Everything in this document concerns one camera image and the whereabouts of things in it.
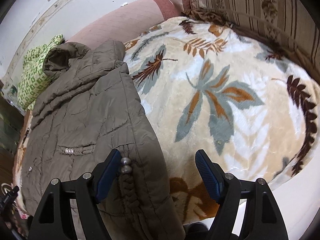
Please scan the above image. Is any striped brown sofa backrest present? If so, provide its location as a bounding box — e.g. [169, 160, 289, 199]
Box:
[183, 0, 319, 81]

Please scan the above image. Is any green checkered folded quilt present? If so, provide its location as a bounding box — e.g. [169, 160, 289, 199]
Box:
[17, 34, 64, 111]

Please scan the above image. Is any pink bolster cushion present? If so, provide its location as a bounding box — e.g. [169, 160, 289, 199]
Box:
[67, 0, 180, 49]

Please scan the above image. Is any leaf pattern plush blanket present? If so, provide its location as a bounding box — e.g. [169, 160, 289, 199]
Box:
[11, 16, 320, 227]

